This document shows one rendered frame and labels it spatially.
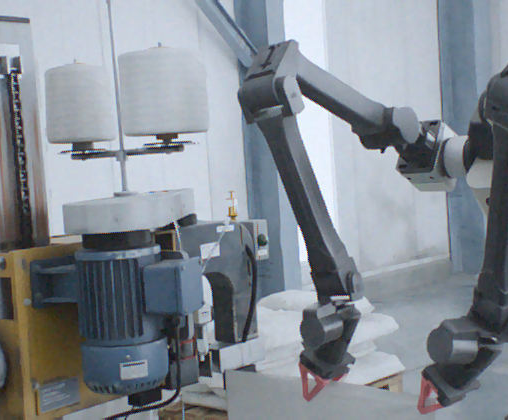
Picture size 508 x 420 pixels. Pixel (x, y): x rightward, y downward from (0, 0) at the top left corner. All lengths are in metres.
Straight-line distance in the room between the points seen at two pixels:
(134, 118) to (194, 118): 0.11
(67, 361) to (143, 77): 0.54
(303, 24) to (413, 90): 1.87
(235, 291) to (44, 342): 0.49
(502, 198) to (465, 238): 9.17
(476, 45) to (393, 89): 1.08
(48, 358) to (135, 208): 0.35
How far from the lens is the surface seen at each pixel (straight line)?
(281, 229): 7.74
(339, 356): 1.78
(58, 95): 1.92
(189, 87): 1.71
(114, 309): 1.61
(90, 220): 1.59
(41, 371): 1.76
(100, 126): 1.91
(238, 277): 2.07
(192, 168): 7.52
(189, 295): 1.61
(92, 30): 7.01
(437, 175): 2.02
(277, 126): 1.63
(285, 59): 1.65
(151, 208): 1.61
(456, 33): 10.61
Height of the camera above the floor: 1.48
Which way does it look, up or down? 3 degrees down
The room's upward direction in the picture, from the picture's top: 4 degrees counter-clockwise
